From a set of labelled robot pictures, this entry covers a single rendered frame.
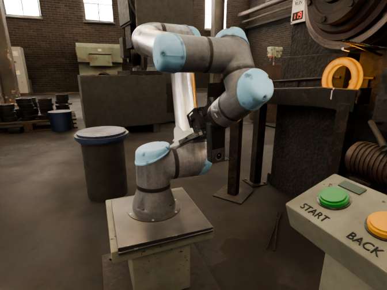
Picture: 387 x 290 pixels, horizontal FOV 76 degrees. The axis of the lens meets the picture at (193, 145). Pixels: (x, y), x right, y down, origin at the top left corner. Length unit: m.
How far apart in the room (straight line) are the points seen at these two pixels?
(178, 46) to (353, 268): 0.45
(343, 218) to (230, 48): 0.38
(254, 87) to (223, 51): 0.10
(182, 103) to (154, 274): 0.59
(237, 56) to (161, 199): 0.51
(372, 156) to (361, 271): 0.70
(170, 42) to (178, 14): 3.21
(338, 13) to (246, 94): 0.80
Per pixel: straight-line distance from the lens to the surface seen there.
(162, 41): 0.51
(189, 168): 0.84
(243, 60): 0.56
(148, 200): 0.84
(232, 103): 0.54
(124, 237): 0.79
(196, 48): 0.53
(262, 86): 0.53
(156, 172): 0.80
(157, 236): 0.78
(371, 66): 1.35
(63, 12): 11.04
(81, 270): 1.24
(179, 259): 0.95
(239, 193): 1.71
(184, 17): 3.76
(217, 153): 0.66
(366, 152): 1.06
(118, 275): 1.13
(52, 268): 1.29
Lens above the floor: 0.78
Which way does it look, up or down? 16 degrees down
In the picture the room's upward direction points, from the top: straight up
